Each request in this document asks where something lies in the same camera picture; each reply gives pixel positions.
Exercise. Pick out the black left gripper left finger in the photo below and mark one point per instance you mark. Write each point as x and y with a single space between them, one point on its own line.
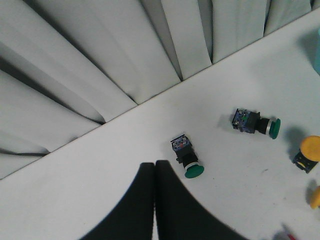
133 216

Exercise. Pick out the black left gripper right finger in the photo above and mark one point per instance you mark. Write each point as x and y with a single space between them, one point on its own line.
179 215

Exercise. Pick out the yellow push button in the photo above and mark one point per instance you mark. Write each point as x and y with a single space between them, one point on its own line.
309 153
314 201

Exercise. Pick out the left green push button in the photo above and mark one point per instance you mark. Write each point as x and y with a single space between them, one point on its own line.
186 156

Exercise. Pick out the green push button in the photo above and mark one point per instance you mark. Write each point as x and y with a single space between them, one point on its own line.
186 156
250 121

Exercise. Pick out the lying red push button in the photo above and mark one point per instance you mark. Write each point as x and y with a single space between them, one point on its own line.
285 234

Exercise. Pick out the right green push button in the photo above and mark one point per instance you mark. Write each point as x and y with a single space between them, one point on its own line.
250 121

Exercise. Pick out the lying yellow push button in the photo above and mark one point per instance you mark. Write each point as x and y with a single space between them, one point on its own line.
314 201

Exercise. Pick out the grey pleated curtain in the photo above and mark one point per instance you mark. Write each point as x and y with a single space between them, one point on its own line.
69 66

